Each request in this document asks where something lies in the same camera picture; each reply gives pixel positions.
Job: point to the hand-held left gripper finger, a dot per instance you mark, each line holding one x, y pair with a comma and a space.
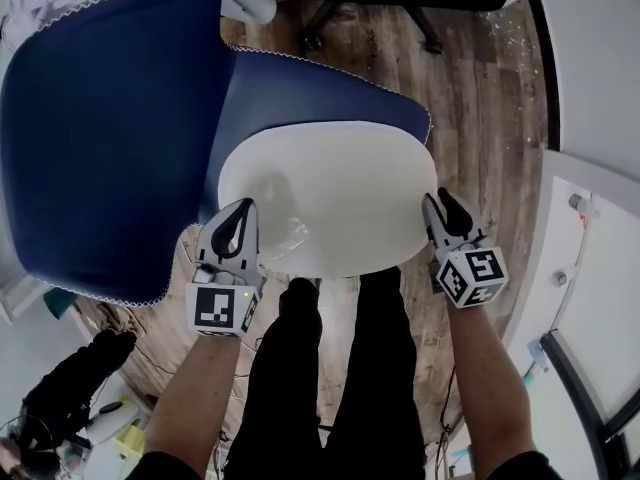
211, 228
251, 238

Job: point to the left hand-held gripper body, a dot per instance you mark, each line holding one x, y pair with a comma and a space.
220, 303

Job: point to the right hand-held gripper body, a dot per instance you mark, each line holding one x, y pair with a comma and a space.
472, 275

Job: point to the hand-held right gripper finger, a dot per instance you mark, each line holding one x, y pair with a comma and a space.
462, 215
434, 223

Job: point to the white oval cushion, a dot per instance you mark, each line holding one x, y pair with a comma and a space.
345, 188

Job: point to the blue chair with white stitching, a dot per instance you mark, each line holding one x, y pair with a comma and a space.
110, 143

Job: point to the person's right forearm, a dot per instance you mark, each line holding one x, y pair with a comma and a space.
487, 378

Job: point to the person's left forearm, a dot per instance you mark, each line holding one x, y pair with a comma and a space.
195, 393

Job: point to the person's left leg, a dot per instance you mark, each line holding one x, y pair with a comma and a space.
285, 378

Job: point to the person's leg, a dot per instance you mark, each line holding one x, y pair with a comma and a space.
285, 378
380, 368

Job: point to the person's right leg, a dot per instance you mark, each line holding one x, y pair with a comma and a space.
380, 368

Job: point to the white oval device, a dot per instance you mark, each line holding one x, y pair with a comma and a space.
111, 420

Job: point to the teal object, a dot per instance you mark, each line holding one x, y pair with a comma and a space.
59, 303

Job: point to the yellow-green box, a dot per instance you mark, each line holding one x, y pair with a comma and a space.
130, 440

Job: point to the black bag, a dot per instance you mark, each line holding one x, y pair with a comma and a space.
70, 383

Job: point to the white panel with black edge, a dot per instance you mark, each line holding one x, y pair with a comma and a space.
595, 63

